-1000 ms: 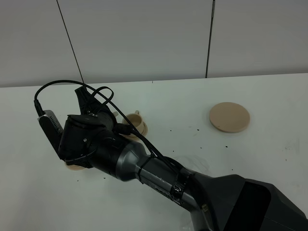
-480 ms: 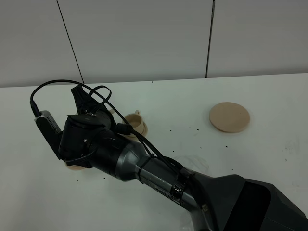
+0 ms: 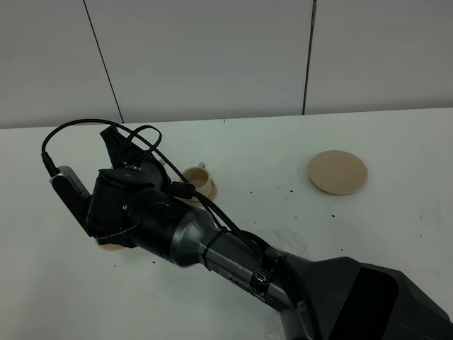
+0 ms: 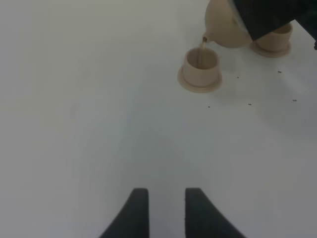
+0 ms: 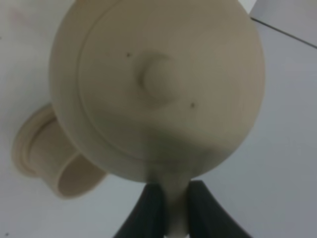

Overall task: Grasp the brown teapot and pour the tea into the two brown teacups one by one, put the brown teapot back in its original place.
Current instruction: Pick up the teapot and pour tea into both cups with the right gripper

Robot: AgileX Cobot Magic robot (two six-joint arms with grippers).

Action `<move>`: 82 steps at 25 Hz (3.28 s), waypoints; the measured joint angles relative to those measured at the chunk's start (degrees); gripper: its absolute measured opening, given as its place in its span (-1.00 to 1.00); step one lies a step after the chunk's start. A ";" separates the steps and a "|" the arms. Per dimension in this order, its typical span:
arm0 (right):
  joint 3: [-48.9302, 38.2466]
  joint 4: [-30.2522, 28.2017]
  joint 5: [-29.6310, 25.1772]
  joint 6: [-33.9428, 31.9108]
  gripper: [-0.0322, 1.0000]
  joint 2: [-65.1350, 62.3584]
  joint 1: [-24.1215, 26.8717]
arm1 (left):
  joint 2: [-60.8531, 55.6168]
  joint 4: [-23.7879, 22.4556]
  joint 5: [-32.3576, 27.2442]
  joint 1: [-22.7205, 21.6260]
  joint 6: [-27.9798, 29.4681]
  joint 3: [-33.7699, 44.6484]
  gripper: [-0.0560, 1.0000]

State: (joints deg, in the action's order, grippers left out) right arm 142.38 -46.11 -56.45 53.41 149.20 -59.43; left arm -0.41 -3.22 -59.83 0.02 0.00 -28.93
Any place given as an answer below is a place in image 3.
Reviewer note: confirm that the brown far teacup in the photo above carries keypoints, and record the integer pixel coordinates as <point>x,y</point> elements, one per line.
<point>200,177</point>

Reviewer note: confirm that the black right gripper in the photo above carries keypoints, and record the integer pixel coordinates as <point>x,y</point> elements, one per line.
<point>113,214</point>

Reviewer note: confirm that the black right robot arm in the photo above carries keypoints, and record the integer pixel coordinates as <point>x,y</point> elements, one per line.
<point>337,298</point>

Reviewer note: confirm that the brown far cup saucer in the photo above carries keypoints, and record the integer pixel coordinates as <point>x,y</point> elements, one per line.
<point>209,195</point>

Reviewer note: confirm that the brown near cup saucer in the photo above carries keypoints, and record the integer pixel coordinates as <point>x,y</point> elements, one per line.
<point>110,246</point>

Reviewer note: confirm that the brown teapot saucer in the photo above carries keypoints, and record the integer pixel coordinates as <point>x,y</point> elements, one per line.
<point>337,173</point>

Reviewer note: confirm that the brown cup saucer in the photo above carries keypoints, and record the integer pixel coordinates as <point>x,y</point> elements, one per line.
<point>209,195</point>
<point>110,246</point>

